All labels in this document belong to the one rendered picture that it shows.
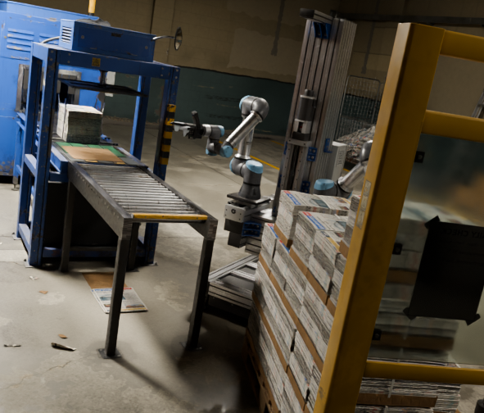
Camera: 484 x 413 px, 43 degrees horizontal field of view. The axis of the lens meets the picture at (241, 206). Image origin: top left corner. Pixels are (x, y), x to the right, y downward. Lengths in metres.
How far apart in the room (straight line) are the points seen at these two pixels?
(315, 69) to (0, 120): 3.74
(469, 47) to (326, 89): 2.37
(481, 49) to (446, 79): 9.94
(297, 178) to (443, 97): 7.86
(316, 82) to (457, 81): 7.61
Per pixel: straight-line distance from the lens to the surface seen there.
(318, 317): 2.47
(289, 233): 3.01
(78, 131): 5.22
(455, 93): 11.43
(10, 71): 6.67
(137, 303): 4.16
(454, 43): 1.65
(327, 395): 1.81
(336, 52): 3.95
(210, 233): 3.43
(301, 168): 3.94
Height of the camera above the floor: 1.70
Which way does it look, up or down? 14 degrees down
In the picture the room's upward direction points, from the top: 10 degrees clockwise
